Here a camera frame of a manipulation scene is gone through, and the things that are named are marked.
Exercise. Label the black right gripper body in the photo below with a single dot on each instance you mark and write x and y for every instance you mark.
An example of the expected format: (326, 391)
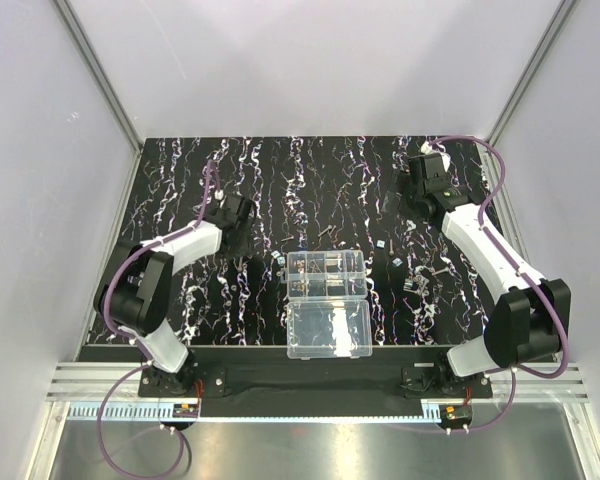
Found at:
(415, 179)

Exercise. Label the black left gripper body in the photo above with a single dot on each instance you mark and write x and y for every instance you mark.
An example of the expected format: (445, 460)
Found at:
(243, 220)

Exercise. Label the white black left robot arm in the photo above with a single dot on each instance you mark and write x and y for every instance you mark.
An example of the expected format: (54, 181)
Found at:
(133, 294)

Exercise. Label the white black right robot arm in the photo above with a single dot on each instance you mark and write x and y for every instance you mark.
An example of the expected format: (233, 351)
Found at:
(530, 317)

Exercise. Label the clear plastic organizer box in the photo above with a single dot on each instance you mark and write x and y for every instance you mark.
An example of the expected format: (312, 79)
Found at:
(328, 315)

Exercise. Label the grey cable duct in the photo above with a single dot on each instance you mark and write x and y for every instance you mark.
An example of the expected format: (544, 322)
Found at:
(217, 411)

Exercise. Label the aluminium frame profile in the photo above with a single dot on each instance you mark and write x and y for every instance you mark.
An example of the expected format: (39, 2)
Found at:
(88, 54)

